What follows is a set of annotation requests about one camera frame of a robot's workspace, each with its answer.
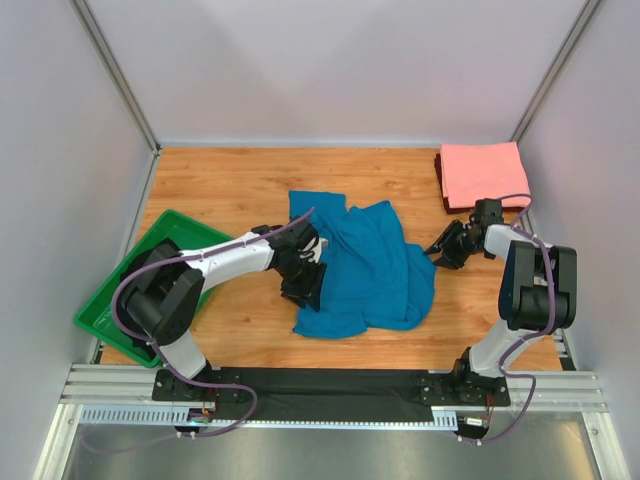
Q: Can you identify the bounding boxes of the blue t shirt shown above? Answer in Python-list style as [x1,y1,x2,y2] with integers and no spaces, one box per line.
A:
[289,190,436,340]

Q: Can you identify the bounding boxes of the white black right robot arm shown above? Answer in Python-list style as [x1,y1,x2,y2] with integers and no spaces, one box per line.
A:
[420,197,577,406]

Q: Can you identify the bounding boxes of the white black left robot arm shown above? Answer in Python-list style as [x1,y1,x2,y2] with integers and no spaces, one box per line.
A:
[111,217,328,386]

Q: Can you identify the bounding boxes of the black t shirts in tray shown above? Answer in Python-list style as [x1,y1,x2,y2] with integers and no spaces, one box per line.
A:
[116,238,179,360]

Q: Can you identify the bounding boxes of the folded pink t shirt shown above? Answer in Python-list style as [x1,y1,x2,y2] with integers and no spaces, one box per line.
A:
[440,142,530,211]

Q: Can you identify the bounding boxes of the black front mounting strip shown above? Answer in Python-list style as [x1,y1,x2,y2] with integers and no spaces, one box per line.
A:
[215,367,433,421]

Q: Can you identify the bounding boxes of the green plastic tray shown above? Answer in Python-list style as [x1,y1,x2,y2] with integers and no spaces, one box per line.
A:
[74,208,235,370]

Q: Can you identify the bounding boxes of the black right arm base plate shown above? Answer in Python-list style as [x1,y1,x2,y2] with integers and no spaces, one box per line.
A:
[417,371,511,407]

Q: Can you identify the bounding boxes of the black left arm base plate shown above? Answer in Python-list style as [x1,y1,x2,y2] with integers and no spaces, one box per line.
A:
[151,369,218,402]

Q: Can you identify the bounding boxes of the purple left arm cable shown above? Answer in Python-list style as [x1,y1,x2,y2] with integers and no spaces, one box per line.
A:
[79,206,316,455]

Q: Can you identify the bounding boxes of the aluminium frame post left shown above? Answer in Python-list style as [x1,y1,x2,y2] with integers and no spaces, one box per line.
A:
[69,0,161,154]

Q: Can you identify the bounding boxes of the aluminium frame post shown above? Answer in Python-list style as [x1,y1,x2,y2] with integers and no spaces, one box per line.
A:
[510,0,605,143]
[69,0,161,154]

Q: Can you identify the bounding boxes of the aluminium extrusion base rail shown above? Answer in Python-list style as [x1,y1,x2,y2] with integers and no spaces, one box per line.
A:
[59,364,608,413]

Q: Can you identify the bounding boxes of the slotted aluminium cable rail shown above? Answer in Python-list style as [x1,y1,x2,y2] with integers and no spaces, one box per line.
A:
[78,404,458,432]

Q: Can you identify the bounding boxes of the aluminium frame post right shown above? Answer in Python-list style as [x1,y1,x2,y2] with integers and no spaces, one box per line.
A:
[510,0,605,143]

